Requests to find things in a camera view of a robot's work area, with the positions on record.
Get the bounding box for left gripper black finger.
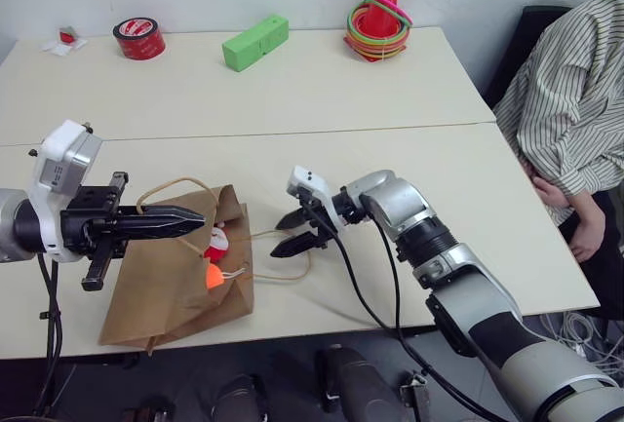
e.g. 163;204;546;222
118;221;205;243
118;204;207;225

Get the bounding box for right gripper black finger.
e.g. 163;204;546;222
268;231;319;260
274;207;307;233

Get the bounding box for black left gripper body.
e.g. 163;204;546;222
59;171;132;292

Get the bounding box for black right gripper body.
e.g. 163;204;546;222
294;187;338;250

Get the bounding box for red and white plush toy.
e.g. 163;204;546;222
203;226;233;263

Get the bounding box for brown paper bag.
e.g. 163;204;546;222
98;176;312;357

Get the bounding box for orange plush toy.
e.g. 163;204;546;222
205;265;226;291

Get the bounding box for person's bare hand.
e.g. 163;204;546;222
529;172;575;210
568;196;609;264

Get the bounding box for large dark rounded shape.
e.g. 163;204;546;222
314;343;387;414

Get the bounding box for small dark rounded shape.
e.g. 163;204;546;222
210;372;268;422

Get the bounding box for red tape roll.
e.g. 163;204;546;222
112;17;169;59

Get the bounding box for green rectangular block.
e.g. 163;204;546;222
221;14;291;73

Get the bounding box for white paper packet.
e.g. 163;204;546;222
40;37;90;57

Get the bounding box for orange traffic cone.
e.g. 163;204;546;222
362;0;403;37

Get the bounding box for black chair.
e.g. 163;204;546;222
483;4;575;109

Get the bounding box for person in striped shirt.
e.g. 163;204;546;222
492;0;624;324

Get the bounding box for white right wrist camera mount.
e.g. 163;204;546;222
285;165;350;231

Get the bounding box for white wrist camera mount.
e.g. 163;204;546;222
285;165;350;231
26;119;106;264

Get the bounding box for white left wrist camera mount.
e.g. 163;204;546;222
26;119;106;264

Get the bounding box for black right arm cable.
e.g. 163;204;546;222
304;195;508;422

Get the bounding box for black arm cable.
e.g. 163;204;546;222
33;250;65;416
304;195;508;422

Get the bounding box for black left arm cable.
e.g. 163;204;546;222
33;250;65;416

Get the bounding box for orange plastic ring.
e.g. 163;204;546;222
343;34;410;65

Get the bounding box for yellow plastic ring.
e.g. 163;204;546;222
347;26;409;56

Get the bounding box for dark metal bracket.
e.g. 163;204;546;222
398;371;432;414

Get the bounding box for green plastic ring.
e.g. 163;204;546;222
346;1;411;46

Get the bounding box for pink plastic ring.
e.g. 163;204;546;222
362;0;415;25

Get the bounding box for white floor cables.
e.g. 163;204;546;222
524;309;624;379

